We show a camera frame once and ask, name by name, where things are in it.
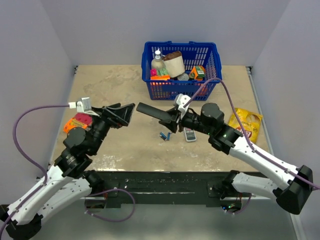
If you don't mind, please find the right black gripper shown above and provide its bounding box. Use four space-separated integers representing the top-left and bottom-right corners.
159 106 213 136

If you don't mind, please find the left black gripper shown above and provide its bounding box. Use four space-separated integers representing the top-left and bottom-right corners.
89 102 136 154

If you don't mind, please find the black remote control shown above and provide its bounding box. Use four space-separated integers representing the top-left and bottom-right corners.
136 102 170 120

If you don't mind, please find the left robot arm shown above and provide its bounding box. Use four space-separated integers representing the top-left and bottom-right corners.
0 97 135 240

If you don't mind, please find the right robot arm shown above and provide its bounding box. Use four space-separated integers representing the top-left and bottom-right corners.
159 103 313 215

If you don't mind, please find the white remote control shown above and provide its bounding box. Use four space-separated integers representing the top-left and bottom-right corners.
183 127 197 143

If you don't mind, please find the blue battery left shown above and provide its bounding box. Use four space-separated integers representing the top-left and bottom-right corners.
159 132 167 141

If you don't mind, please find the orange pink candy box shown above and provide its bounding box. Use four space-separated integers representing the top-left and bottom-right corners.
63 113 93 134

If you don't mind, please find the metal tin can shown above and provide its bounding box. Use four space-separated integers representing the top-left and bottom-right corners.
177 72 190 81

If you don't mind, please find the orange flat box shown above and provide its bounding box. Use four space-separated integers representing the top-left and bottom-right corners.
150 75 170 81

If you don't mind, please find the pink small box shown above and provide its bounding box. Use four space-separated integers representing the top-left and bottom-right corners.
150 68 158 77

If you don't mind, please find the orange green juice carton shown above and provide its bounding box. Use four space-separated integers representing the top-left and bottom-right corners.
189 65 206 81

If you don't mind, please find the green small packet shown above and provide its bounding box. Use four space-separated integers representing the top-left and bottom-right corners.
157 68 169 76

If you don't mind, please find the blue plastic shopping basket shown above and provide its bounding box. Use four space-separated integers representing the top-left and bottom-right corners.
141 41 222 101

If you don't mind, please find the white pump bottle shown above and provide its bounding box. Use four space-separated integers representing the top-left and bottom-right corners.
151 49 165 70

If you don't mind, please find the white brown paper bag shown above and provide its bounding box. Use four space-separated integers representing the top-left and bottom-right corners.
162 51 185 78

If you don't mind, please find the yellow Lays chips bag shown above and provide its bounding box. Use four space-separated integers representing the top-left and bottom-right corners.
235 107 263 144

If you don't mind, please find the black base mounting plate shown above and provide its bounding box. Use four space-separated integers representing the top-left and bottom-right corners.
91 171 249 209

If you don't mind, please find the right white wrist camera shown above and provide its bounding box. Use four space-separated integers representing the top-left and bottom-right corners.
173 93 191 113

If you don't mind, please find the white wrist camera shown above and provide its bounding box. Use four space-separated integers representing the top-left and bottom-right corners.
68 97 98 116
173 93 191 113

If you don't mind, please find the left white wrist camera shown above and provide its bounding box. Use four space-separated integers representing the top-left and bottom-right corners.
68 97 98 116

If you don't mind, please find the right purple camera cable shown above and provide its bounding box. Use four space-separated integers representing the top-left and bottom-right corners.
184 77 320 190

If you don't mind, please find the purple camera cable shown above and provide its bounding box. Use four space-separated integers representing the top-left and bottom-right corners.
0 104 71 236
184 77 320 190

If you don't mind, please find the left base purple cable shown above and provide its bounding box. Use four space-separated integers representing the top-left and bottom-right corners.
84 187 136 222

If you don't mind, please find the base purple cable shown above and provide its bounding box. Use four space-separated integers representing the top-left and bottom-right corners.
223 192 253 216
84 187 136 222

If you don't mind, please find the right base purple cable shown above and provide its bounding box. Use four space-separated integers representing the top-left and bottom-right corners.
223 192 253 216

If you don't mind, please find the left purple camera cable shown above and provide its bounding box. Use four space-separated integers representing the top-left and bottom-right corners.
0 104 71 236

